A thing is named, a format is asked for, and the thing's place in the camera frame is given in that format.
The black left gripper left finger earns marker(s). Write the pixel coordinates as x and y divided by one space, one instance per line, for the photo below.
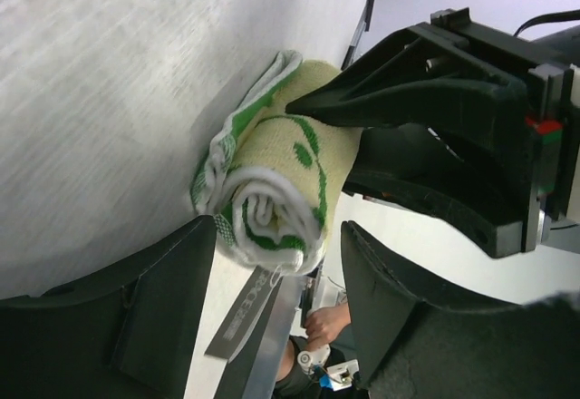
126 331

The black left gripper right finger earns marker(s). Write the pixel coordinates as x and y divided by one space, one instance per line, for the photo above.
417 335

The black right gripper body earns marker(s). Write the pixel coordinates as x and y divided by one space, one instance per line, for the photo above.
536 164

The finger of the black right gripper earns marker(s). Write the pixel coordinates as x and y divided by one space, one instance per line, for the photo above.
410 167
422 74

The green and yellow patterned towel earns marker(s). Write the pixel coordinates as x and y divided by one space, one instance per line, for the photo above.
271 180

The person's bare hand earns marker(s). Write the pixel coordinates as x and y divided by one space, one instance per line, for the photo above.
324 325

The aluminium frame rail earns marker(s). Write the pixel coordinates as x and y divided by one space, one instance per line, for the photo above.
252 373

